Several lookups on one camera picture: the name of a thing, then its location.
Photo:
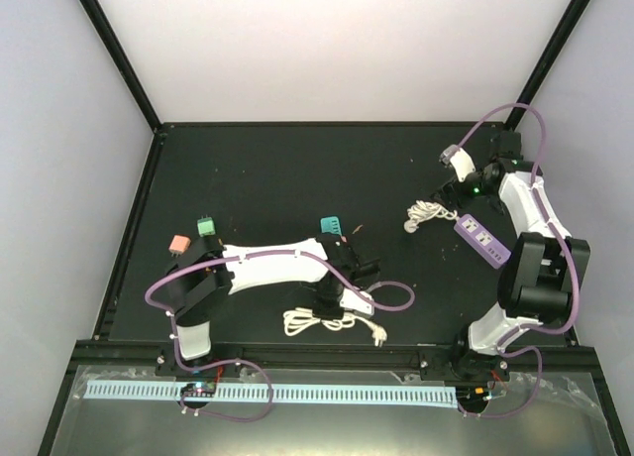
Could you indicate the teal plug adapter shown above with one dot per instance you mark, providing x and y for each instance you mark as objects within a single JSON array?
[{"x": 331, "y": 227}]

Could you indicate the purple power strip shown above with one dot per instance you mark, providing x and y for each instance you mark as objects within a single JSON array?
[{"x": 482, "y": 241}]

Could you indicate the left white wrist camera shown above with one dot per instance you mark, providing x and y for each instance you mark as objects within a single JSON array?
[{"x": 361, "y": 305}]

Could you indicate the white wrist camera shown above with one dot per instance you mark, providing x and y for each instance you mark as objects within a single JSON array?
[
  {"x": 361, "y": 305},
  {"x": 459, "y": 160}
]

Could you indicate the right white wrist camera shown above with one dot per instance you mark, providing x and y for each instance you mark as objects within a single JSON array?
[{"x": 459, "y": 160}]

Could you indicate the pink plug adapter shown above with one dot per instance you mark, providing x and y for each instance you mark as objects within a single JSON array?
[{"x": 179, "y": 244}]

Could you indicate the light blue cable duct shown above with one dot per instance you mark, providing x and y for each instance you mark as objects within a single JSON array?
[{"x": 277, "y": 393}]

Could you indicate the green plug adapter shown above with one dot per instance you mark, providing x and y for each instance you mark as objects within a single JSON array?
[{"x": 206, "y": 226}]

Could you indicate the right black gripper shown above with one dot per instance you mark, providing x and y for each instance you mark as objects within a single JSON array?
[{"x": 447, "y": 190}]

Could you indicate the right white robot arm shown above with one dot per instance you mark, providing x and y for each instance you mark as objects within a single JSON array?
[{"x": 541, "y": 276}]

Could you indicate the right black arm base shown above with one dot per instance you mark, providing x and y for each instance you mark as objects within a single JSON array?
[{"x": 443, "y": 363}]

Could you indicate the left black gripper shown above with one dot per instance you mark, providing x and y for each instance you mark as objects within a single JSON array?
[{"x": 319, "y": 309}]

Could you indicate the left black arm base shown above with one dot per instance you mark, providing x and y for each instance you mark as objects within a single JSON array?
[{"x": 227, "y": 352}]

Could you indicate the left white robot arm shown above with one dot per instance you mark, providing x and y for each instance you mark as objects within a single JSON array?
[{"x": 326, "y": 263}]

